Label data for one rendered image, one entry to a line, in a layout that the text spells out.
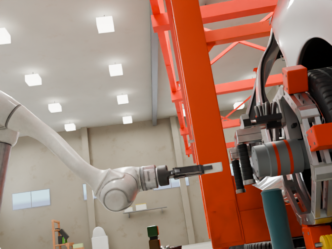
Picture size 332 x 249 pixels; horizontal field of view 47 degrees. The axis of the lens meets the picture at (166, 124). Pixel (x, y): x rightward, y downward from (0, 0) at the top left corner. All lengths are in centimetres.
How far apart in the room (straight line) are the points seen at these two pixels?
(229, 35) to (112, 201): 347
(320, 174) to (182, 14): 134
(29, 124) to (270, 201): 100
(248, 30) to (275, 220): 313
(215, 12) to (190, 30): 298
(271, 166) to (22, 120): 94
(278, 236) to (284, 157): 33
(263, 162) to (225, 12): 387
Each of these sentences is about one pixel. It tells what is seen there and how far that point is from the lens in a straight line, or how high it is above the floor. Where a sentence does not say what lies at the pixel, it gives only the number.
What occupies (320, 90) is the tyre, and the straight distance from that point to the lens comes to 145.
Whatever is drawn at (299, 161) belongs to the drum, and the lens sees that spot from 158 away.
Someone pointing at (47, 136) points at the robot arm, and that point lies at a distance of 144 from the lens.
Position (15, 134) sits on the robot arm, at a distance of 164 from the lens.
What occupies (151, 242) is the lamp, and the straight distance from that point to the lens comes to 153.
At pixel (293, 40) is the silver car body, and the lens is 191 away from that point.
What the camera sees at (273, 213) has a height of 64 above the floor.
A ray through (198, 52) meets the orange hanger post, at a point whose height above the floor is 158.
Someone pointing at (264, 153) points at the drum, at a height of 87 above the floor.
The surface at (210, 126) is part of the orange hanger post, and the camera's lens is 208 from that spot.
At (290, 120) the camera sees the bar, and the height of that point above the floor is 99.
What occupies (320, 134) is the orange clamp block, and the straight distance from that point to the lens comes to 131.
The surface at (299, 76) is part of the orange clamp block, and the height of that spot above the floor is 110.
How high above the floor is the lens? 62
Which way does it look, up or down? 16 degrees up
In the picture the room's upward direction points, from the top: 8 degrees counter-clockwise
